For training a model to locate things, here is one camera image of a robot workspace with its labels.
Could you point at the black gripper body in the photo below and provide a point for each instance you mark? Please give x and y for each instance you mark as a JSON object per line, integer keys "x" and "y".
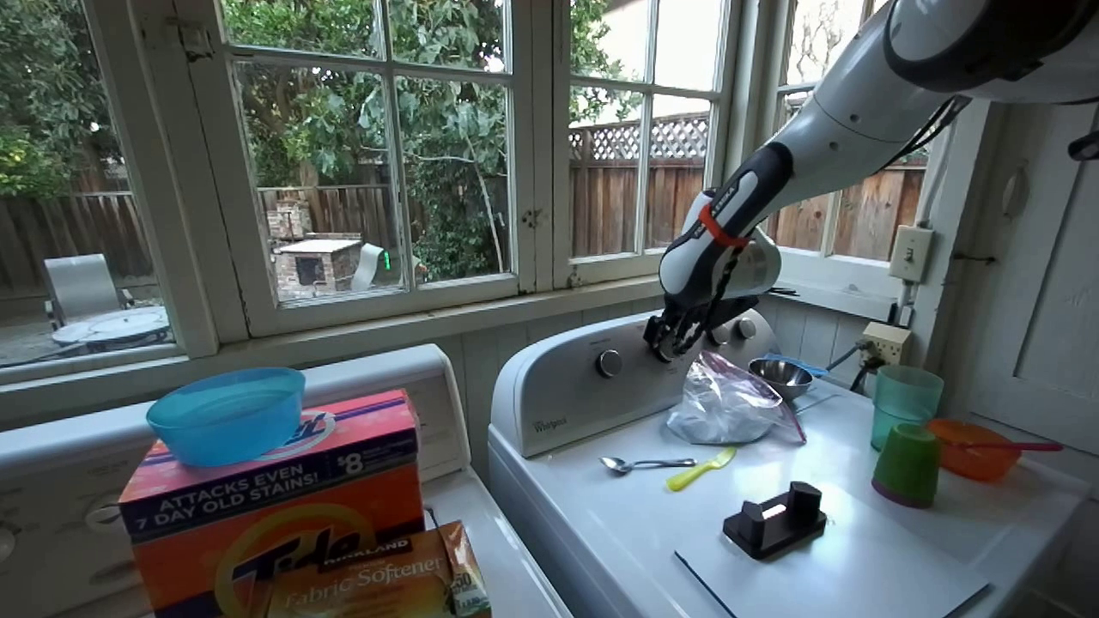
{"x": 704, "y": 307}

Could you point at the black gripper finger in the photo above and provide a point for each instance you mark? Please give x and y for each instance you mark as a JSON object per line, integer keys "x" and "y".
{"x": 656, "y": 338}
{"x": 689, "y": 345}

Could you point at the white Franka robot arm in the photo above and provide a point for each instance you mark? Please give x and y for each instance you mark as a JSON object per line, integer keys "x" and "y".
{"x": 871, "y": 105}

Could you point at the silver washer knob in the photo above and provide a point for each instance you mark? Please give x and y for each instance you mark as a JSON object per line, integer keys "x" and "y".
{"x": 742, "y": 331}
{"x": 724, "y": 338}
{"x": 610, "y": 361}

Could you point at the clear plastic zip bag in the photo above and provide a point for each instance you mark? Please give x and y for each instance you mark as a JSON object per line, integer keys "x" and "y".
{"x": 724, "y": 413}

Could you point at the small metal bowl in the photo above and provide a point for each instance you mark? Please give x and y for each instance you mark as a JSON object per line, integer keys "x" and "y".
{"x": 781, "y": 375}

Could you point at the yellow plastic utensil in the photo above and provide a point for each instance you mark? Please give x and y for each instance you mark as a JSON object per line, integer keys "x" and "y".
{"x": 698, "y": 472}

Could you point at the metal spoon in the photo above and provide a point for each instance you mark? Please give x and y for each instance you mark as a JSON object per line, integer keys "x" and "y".
{"x": 617, "y": 465}

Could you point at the brown wooden fence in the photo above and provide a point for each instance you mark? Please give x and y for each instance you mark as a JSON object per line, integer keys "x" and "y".
{"x": 605, "y": 208}

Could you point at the beige power outlet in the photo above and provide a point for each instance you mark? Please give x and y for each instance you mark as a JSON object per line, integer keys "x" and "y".
{"x": 886, "y": 340}

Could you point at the black plastic holder block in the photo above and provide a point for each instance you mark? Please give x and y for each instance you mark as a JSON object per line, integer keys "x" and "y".
{"x": 773, "y": 525}

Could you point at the teal plastic cup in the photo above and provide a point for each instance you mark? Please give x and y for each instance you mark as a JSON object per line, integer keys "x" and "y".
{"x": 907, "y": 395}

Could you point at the green plastic cup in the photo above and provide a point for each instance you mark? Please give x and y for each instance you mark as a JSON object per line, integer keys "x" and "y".
{"x": 907, "y": 469}

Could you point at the white washing machine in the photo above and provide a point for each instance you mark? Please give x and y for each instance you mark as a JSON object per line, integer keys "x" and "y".
{"x": 827, "y": 571}

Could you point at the orange plastic bowl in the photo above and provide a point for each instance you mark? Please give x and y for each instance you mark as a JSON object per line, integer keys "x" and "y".
{"x": 972, "y": 450}

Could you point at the outdoor stone grill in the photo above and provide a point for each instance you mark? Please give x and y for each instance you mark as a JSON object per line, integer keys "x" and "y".
{"x": 318, "y": 263}

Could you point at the orange fabric softener box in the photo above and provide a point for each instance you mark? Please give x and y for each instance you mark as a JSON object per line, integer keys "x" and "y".
{"x": 380, "y": 585}

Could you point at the orange Tide detergent box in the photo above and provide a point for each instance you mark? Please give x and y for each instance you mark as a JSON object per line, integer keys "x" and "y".
{"x": 287, "y": 504}

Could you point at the blue plastic bowl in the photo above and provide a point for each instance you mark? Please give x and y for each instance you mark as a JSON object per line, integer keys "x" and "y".
{"x": 229, "y": 417}

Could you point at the round patio table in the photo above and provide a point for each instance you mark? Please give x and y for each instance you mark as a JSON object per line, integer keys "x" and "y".
{"x": 108, "y": 327}

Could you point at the grey patio chair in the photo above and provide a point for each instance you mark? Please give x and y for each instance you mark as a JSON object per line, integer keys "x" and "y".
{"x": 83, "y": 285}

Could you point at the white dryer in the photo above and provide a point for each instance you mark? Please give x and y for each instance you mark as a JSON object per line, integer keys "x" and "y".
{"x": 56, "y": 492}

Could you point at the beige light switch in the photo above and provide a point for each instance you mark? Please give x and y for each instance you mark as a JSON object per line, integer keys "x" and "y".
{"x": 911, "y": 254}

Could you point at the white window frame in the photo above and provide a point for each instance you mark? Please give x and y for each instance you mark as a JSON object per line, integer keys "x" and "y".
{"x": 532, "y": 148}

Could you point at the black wall hook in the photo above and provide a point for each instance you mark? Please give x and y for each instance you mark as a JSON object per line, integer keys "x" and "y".
{"x": 1085, "y": 145}

